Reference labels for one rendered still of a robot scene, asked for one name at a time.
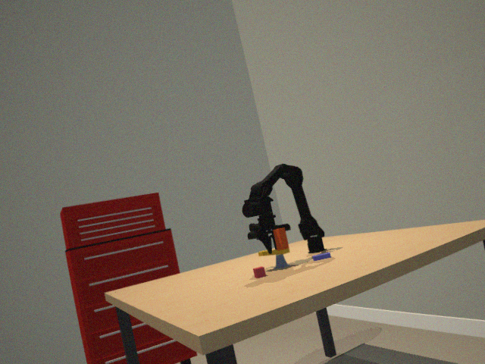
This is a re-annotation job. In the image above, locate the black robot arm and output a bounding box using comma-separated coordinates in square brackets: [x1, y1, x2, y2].
[242, 164, 326, 253]

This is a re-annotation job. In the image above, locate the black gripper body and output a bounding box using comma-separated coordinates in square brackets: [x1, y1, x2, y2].
[248, 213, 291, 240]

